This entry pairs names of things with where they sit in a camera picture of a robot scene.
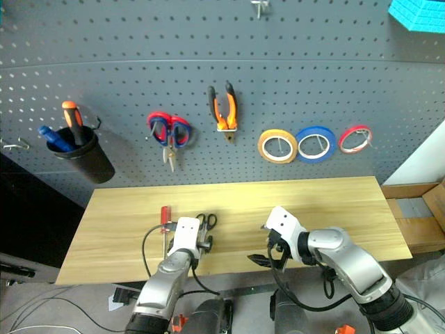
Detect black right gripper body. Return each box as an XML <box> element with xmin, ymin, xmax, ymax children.
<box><xmin>266</xmin><ymin>229</ymin><xmax>292</xmax><ymax>271</ymax></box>

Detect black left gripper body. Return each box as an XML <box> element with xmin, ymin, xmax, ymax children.
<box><xmin>197</xmin><ymin>222</ymin><xmax>214</xmax><ymax>255</ymax></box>

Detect yellow tape roll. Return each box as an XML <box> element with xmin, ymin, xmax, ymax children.
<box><xmin>257</xmin><ymin>128</ymin><xmax>299</xmax><ymax>164</ymax></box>

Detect blue tape roll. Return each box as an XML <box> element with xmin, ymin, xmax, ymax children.
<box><xmin>295</xmin><ymin>125</ymin><xmax>337</xmax><ymax>164</ymax></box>

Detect red tape roll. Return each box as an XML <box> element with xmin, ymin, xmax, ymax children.
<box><xmin>338</xmin><ymin>125</ymin><xmax>373</xmax><ymax>156</ymax></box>

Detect grey metal pegboard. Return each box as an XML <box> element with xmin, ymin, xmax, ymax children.
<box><xmin>0</xmin><ymin>0</ymin><xmax>445</xmax><ymax>209</ymax></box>

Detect black scissors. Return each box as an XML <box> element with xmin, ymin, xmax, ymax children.
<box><xmin>195</xmin><ymin>212</ymin><xmax>218</xmax><ymax>231</ymax></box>

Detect dark rounded shape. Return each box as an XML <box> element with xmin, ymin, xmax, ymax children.
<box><xmin>192</xmin><ymin>298</ymin><xmax>234</xmax><ymax>334</ymax></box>
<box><xmin>269</xmin><ymin>289</ymin><xmax>311</xmax><ymax>334</ymax></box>

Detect red and blue scissors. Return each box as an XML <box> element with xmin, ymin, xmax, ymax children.
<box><xmin>145</xmin><ymin>111</ymin><xmax>193</xmax><ymax>173</ymax></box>

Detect orange and black pliers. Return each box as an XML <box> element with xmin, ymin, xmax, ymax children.
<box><xmin>207</xmin><ymin>81</ymin><xmax>240</xmax><ymax>144</ymax></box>

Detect brown cardboard box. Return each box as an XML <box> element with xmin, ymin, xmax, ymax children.
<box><xmin>380</xmin><ymin>180</ymin><xmax>445</xmax><ymax>257</ymax></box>

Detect black plastic cup holder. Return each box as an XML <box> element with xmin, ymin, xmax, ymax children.
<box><xmin>46</xmin><ymin>125</ymin><xmax>116</xmax><ymax>184</ymax></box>

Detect white panel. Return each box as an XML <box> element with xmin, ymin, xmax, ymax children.
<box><xmin>382</xmin><ymin>118</ymin><xmax>445</xmax><ymax>186</ymax></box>

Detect orange and black screwdriver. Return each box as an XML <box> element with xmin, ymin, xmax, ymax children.
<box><xmin>61</xmin><ymin>100</ymin><xmax>87</xmax><ymax>146</ymax></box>

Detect cyan foam block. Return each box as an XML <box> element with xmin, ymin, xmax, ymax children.
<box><xmin>387</xmin><ymin>0</ymin><xmax>445</xmax><ymax>34</ymax></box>

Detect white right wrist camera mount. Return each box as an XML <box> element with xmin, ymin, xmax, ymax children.
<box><xmin>265</xmin><ymin>205</ymin><xmax>307</xmax><ymax>261</ymax></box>

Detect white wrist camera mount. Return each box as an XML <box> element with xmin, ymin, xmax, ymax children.
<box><xmin>169</xmin><ymin>216</ymin><xmax>202</xmax><ymax>259</ymax></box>
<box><xmin>265</xmin><ymin>205</ymin><xmax>307</xmax><ymax>261</ymax></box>

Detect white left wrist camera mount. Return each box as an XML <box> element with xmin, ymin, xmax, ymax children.
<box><xmin>169</xmin><ymin>216</ymin><xmax>202</xmax><ymax>259</ymax></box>

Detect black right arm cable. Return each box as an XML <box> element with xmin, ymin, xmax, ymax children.
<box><xmin>267</xmin><ymin>239</ymin><xmax>354</xmax><ymax>312</ymax></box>

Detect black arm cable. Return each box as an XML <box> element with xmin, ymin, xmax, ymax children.
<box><xmin>267</xmin><ymin>239</ymin><xmax>354</xmax><ymax>312</ymax></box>
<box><xmin>142</xmin><ymin>223</ymin><xmax>222</xmax><ymax>299</ymax></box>

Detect red handled screwdriver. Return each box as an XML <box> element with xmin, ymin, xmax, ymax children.
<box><xmin>159</xmin><ymin>205</ymin><xmax>172</xmax><ymax>260</ymax></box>

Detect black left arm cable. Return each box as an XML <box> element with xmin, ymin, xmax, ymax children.
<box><xmin>142</xmin><ymin>223</ymin><xmax>222</xmax><ymax>299</ymax></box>

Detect thin floor cable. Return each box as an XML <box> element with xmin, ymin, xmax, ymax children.
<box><xmin>0</xmin><ymin>294</ymin><xmax>126</xmax><ymax>334</ymax></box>

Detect blue handled tool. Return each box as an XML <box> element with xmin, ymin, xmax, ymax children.
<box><xmin>37</xmin><ymin>125</ymin><xmax>76</xmax><ymax>153</ymax></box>

